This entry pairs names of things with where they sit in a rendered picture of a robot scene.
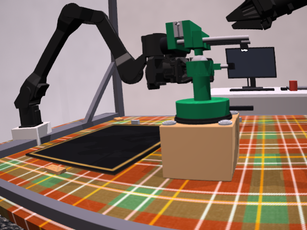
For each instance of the black rubber ring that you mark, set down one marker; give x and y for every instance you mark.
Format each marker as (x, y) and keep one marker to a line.
(205, 121)

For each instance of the grey metal post with diagonal brace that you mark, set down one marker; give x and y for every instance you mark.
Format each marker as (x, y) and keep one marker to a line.
(111, 71)

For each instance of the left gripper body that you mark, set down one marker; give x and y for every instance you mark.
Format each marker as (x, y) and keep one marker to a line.
(275, 9)

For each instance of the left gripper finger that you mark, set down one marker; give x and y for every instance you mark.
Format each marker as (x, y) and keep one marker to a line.
(247, 11)
(252, 24)

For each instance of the green bench vise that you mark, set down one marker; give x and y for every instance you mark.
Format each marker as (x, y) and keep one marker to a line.
(202, 105)

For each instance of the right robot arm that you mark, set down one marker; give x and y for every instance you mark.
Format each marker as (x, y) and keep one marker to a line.
(71, 17)

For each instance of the black flat mat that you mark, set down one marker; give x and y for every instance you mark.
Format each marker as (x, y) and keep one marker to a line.
(107, 150)

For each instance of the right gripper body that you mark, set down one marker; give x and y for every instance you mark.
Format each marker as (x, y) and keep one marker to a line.
(155, 71)

